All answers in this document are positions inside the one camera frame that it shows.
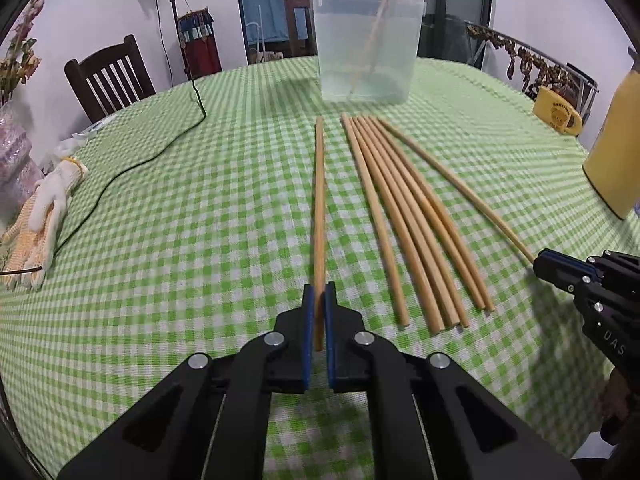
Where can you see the pink ceramic vase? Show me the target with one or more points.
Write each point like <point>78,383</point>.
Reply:
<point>19,172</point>

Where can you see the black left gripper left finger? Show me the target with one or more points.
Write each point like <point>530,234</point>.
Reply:
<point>208,418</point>

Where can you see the clear plastic container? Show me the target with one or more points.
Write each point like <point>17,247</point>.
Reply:
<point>342,28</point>

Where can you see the yellow cylinder bottle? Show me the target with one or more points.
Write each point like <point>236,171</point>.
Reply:
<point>612,165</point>

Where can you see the dark wooden chair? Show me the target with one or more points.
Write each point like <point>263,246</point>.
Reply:
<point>110,79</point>

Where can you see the yellow bear mug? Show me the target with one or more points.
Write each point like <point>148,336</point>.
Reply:
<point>557,112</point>

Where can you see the wooden chopstick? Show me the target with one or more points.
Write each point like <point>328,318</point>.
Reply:
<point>319,233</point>
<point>387,254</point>
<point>368,62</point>
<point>461,186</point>
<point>439,300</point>
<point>436,268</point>
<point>423,287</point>
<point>436,215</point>

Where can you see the green checkered tablecloth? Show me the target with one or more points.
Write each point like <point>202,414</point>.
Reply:
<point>193,232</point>

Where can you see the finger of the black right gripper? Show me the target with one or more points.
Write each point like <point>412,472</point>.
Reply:
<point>559,279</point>
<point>566,263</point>

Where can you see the metal rack with ornaments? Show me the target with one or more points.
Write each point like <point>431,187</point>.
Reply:
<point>536,68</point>

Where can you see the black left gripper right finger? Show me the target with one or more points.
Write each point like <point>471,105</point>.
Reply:
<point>429,418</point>

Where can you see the dried flowers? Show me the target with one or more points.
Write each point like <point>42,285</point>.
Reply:
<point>20,62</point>

